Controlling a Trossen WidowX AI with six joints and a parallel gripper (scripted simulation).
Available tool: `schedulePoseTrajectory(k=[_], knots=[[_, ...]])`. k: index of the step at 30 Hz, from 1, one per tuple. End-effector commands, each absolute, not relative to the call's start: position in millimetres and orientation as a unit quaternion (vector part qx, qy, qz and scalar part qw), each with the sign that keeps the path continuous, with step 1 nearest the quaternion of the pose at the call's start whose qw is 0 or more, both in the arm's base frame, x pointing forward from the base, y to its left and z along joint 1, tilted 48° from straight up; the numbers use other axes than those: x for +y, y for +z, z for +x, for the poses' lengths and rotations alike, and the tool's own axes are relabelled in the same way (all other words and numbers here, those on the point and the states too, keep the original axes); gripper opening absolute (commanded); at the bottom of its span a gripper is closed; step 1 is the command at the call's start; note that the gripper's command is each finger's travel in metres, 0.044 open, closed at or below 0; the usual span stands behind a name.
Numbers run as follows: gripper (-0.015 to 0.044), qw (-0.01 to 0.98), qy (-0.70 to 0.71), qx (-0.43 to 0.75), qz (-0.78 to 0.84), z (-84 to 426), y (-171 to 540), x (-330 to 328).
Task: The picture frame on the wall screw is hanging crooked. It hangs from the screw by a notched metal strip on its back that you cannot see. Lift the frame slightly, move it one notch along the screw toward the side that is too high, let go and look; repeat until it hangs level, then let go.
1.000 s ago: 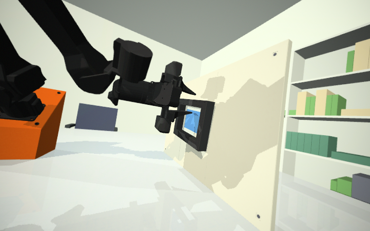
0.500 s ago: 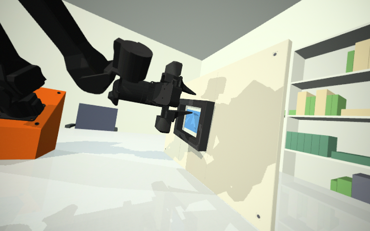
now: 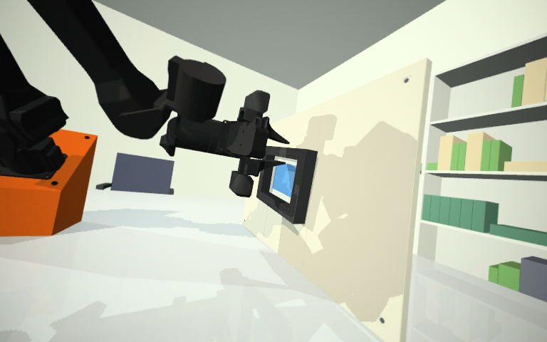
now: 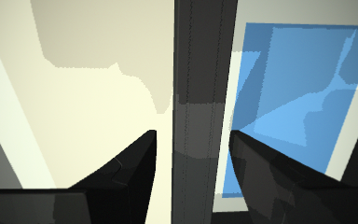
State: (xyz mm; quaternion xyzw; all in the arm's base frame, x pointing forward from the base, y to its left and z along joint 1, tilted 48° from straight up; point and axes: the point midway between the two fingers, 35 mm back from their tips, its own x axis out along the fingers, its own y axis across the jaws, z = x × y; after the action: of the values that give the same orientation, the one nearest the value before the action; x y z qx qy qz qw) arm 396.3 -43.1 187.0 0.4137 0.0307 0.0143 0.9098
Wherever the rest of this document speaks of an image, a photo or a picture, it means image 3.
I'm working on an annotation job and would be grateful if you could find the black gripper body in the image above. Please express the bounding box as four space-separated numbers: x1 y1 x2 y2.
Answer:
207 90 270 197

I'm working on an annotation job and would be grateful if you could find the beige wall panel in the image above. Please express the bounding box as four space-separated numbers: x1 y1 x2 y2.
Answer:
242 58 432 342

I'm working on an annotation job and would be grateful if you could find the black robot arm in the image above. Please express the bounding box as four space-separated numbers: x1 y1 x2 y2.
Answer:
0 0 270 180

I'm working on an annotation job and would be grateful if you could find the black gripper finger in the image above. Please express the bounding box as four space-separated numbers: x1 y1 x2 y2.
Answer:
250 159 286 177
263 116 290 145

